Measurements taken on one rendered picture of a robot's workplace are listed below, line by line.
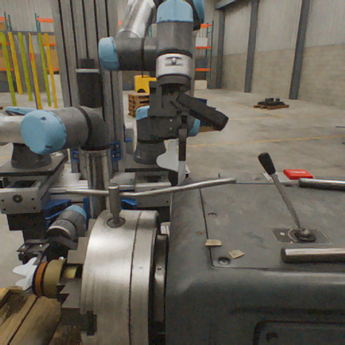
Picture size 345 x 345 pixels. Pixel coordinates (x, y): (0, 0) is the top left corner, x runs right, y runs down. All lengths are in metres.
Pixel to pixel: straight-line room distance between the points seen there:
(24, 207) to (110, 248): 0.69
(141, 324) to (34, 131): 0.55
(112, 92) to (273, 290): 1.12
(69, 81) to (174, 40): 0.84
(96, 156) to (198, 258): 0.57
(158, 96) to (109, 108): 0.79
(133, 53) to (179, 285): 0.52
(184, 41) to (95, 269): 0.46
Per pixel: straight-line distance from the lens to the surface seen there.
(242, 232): 0.57
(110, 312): 0.59
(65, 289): 0.69
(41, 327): 0.96
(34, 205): 1.22
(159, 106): 0.62
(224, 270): 0.47
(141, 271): 0.57
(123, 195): 0.59
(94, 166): 0.98
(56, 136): 0.84
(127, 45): 0.76
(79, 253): 0.74
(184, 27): 0.65
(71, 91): 1.41
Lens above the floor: 1.54
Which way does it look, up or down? 20 degrees down
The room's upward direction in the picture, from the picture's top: straight up
